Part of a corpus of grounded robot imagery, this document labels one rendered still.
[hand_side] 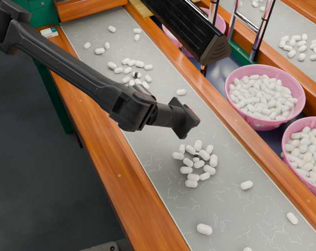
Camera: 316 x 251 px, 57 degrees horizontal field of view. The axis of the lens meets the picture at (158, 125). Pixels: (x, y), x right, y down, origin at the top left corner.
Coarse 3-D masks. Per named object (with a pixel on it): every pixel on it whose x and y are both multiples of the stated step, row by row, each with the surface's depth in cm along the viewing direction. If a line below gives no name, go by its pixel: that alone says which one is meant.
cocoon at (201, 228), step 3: (198, 225) 72; (201, 225) 72; (204, 225) 72; (207, 225) 72; (198, 228) 72; (201, 228) 71; (204, 228) 71; (207, 228) 71; (210, 228) 71; (198, 231) 72; (201, 231) 71; (204, 231) 71; (207, 231) 71; (210, 231) 71; (207, 234) 71
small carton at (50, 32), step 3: (51, 27) 118; (54, 27) 118; (42, 30) 116; (45, 30) 116; (48, 30) 116; (51, 30) 116; (54, 30) 116; (42, 33) 115; (45, 33) 115; (48, 33) 115; (51, 33) 116; (54, 33) 116; (57, 33) 117; (45, 36) 115; (48, 36) 116; (51, 36) 117
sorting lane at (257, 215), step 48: (96, 48) 117; (144, 48) 117; (192, 96) 101; (144, 144) 89; (192, 144) 89; (240, 144) 89; (192, 192) 79; (240, 192) 79; (192, 240) 72; (240, 240) 72; (288, 240) 72
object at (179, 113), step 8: (168, 104) 78; (176, 104) 76; (176, 112) 71; (184, 112) 74; (176, 120) 71; (184, 120) 73; (192, 120) 72; (176, 128) 75; (184, 128) 74; (184, 136) 74
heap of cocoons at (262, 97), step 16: (240, 80) 108; (256, 80) 107; (272, 80) 105; (240, 96) 100; (256, 96) 103; (272, 96) 103; (288, 96) 101; (256, 112) 96; (272, 112) 98; (288, 112) 96
